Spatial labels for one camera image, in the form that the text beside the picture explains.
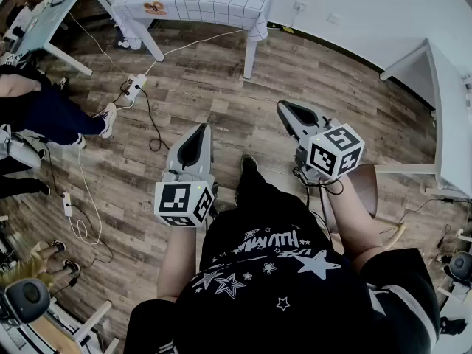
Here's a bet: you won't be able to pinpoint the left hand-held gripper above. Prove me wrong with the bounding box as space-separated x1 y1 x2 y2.
153 123 218 229

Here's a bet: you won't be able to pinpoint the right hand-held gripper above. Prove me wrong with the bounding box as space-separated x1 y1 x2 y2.
277 100 366 182

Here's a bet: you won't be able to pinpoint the person's left forearm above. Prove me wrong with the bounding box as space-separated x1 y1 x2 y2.
157 223 200 304

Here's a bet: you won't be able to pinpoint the person's right forearm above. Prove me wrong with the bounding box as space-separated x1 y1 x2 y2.
324 175 384 261

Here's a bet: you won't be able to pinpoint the person's black shoe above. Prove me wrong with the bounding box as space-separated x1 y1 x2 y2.
240 154 259 176

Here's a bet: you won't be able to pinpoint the white table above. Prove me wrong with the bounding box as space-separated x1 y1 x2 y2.
94 0 259 80

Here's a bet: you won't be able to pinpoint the person's black trousers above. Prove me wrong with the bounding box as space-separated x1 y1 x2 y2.
217 167 318 228

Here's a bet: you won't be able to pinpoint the large white power strip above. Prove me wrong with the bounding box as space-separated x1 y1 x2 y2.
123 74 148 101

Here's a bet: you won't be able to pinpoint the brown wooden chair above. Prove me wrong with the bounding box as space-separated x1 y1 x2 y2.
322 163 406 250

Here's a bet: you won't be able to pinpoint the white desk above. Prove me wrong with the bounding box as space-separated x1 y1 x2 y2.
379 38 472 201

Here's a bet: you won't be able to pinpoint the grey chair seat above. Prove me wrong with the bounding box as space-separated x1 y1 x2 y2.
0 123 41 170

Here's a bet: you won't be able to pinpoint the person's black star-print shirt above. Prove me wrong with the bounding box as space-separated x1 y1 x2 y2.
125 197 442 354

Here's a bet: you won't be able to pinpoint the pale grey desk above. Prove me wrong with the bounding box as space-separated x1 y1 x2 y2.
0 0 93 77

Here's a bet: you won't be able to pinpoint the grey round device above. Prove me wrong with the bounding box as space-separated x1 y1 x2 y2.
448 251 472 284
0 278 52 326

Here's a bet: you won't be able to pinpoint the black floor cable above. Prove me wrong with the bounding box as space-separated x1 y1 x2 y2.
139 86 170 153

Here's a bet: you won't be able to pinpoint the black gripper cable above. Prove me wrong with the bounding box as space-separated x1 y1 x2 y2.
293 166 346 213

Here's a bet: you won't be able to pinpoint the white power cable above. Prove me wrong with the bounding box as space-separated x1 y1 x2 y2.
68 11 130 79
142 27 246 79

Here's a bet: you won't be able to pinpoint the looped white cable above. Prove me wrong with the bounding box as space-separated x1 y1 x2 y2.
68 100 133 246

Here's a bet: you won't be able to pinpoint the white table frame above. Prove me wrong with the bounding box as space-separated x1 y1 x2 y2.
47 299 121 354

